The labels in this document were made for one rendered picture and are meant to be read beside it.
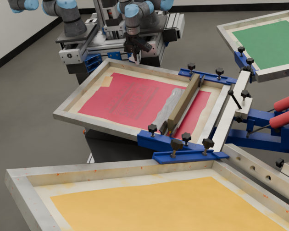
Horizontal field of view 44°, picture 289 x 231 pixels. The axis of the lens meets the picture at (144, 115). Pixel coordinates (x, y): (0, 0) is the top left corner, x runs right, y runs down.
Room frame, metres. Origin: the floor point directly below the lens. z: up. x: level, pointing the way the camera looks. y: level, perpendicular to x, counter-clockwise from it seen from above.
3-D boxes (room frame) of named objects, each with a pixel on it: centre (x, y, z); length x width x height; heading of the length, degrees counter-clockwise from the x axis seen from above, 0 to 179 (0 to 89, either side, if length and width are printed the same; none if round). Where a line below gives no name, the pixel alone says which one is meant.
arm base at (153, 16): (2.17, -0.15, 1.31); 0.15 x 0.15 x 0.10
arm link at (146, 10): (1.99, -0.12, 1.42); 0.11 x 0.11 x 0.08; 42
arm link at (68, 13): (2.33, 0.32, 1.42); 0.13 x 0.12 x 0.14; 46
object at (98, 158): (1.46, 0.13, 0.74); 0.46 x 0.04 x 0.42; 58
